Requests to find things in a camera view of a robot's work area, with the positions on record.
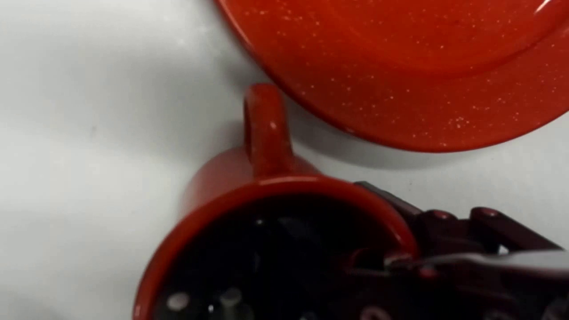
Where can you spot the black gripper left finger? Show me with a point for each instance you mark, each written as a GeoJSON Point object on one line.
{"type": "Point", "coordinates": [284, 272]}

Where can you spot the red round plate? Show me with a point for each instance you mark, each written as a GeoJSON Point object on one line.
{"type": "Point", "coordinates": [414, 71]}

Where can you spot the white plastic tray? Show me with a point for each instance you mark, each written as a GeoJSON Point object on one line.
{"type": "Point", "coordinates": [89, 117]}

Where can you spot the red enamel cup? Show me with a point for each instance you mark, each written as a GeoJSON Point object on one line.
{"type": "Point", "coordinates": [267, 153]}

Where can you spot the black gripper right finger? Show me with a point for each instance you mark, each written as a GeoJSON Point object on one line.
{"type": "Point", "coordinates": [462, 231]}

